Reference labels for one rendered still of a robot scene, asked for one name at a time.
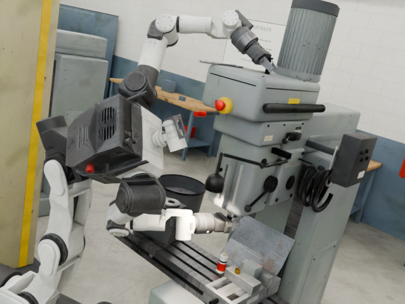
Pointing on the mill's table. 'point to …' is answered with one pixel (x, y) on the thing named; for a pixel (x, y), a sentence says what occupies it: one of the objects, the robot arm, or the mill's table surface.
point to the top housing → (258, 92)
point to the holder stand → (165, 237)
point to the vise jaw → (243, 280)
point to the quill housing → (246, 174)
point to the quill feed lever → (270, 183)
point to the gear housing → (257, 129)
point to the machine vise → (222, 286)
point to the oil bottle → (222, 262)
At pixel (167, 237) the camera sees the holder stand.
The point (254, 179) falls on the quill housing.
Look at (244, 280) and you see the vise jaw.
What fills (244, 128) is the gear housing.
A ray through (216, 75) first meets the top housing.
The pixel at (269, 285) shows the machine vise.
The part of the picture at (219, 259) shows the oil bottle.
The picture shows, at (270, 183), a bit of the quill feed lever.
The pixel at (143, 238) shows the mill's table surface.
